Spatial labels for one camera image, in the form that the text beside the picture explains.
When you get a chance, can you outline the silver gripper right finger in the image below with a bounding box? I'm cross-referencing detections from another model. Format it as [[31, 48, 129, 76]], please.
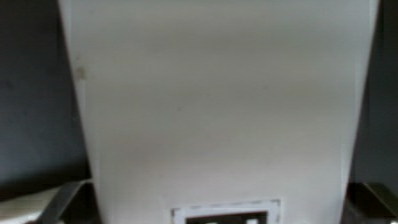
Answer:
[[347, 182, 398, 224]]

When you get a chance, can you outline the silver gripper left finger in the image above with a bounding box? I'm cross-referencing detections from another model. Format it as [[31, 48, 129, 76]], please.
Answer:
[[36, 182, 95, 224]]

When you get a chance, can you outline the white cabinet body box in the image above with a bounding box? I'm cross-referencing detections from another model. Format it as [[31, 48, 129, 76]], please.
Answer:
[[0, 179, 97, 224]]

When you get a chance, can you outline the white cabinet top block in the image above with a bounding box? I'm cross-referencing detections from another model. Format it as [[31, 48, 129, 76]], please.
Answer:
[[59, 0, 381, 224]]

